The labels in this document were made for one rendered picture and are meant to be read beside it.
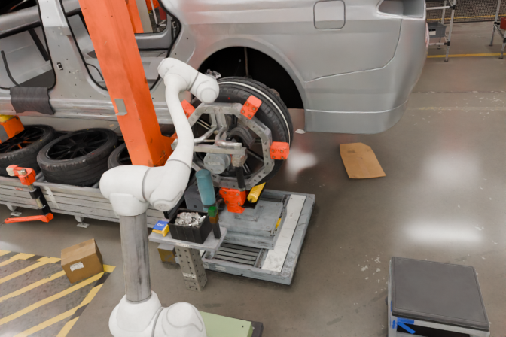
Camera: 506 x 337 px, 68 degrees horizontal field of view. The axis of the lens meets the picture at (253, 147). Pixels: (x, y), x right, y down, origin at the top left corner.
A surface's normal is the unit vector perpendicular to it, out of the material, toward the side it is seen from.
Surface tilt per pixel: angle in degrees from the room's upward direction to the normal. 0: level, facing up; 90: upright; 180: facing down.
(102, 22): 90
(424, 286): 0
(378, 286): 0
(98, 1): 90
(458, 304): 0
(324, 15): 90
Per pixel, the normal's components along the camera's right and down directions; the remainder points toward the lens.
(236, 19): -0.32, 0.51
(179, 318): 0.04, -0.85
